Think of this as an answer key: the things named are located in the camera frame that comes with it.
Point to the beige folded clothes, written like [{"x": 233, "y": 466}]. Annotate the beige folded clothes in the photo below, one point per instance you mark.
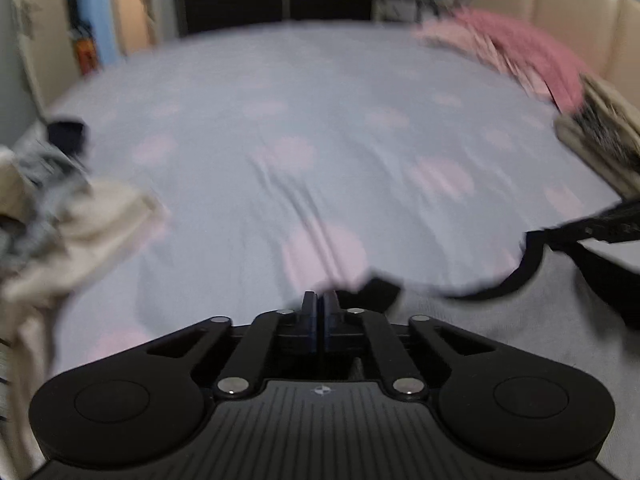
[{"x": 605, "y": 130}]

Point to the dark navy garment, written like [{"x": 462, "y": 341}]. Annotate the dark navy garment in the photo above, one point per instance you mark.
[{"x": 67, "y": 135}]

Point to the cream bedroom door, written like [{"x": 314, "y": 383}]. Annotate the cream bedroom door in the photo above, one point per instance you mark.
[{"x": 40, "y": 35}]

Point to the polka dot bedsheet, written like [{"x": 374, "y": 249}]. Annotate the polka dot bedsheet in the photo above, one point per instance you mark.
[{"x": 310, "y": 160}]

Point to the cream padded headboard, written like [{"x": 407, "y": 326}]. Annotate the cream padded headboard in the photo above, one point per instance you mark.
[{"x": 575, "y": 5}]

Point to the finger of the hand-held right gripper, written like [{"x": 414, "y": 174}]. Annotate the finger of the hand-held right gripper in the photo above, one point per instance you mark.
[{"x": 610, "y": 225}]

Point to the grey and black shirt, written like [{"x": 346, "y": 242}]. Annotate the grey and black shirt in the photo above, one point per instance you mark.
[{"x": 500, "y": 320}]

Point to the cream garment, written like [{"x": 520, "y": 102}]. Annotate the cream garment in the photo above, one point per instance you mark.
[{"x": 90, "y": 230}]

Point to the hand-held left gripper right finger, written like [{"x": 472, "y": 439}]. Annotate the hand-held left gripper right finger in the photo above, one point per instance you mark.
[{"x": 330, "y": 306}]

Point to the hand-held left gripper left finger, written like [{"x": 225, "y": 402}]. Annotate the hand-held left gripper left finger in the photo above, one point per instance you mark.
[{"x": 310, "y": 306}]

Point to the grey striped garment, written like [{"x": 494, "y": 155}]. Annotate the grey striped garment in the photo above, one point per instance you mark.
[{"x": 45, "y": 180}]

